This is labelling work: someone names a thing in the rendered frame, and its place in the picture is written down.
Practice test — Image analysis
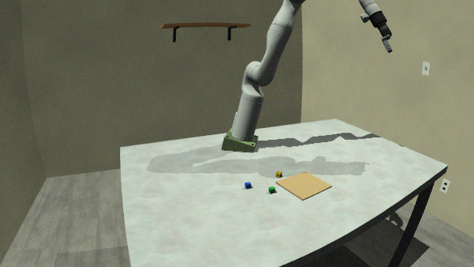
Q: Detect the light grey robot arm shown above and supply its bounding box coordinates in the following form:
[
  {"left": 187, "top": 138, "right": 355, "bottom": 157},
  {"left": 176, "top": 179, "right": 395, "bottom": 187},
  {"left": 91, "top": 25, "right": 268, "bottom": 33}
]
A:
[{"left": 231, "top": 0, "right": 306, "bottom": 141}]

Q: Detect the tan square mat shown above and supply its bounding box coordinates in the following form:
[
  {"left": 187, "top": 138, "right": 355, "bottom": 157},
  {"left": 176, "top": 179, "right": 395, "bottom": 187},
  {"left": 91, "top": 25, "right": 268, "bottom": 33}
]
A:
[{"left": 275, "top": 171, "right": 332, "bottom": 200}]

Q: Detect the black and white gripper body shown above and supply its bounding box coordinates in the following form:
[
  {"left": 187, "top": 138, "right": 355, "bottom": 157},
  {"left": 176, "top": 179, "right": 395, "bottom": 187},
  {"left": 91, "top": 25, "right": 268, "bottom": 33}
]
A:
[{"left": 360, "top": 2, "right": 392, "bottom": 37}]

